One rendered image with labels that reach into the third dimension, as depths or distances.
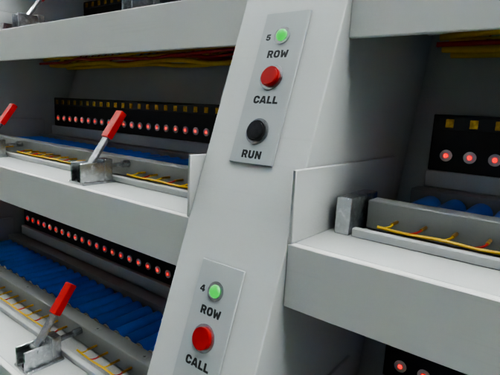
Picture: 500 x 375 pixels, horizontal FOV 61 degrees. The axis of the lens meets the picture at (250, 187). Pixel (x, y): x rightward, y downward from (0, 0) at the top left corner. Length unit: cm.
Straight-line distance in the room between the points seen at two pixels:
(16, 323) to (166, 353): 31
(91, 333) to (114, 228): 15
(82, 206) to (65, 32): 25
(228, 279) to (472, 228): 17
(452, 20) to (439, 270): 16
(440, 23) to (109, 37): 36
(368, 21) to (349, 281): 18
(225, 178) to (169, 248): 8
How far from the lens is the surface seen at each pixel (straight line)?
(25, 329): 61
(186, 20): 44
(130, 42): 51
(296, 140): 31
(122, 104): 73
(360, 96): 36
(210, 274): 32
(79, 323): 55
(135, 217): 40
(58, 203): 51
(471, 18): 31
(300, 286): 29
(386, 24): 33
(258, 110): 33
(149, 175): 48
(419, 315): 27
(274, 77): 33
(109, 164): 50
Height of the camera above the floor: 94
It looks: 5 degrees up
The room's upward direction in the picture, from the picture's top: 14 degrees clockwise
